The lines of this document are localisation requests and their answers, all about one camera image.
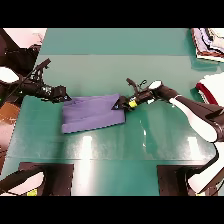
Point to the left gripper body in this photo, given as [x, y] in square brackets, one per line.
[59, 94]

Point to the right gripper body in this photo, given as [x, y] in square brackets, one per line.
[126, 103]

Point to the purple T-shirt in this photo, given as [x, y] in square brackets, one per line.
[90, 115]

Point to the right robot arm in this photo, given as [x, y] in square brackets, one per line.
[196, 113]

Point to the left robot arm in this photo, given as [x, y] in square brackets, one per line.
[33, 87]

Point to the red garment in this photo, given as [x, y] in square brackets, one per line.
[206, 93]

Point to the white garment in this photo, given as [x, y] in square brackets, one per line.
[215, 83]

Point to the heap of clothes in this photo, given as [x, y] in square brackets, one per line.
[208, 43]

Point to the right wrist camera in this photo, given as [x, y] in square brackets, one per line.
[136, 85]

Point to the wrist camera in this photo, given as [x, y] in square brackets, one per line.
[40, 68]
[136, 85]

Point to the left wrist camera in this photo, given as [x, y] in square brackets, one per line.
[40, 68]

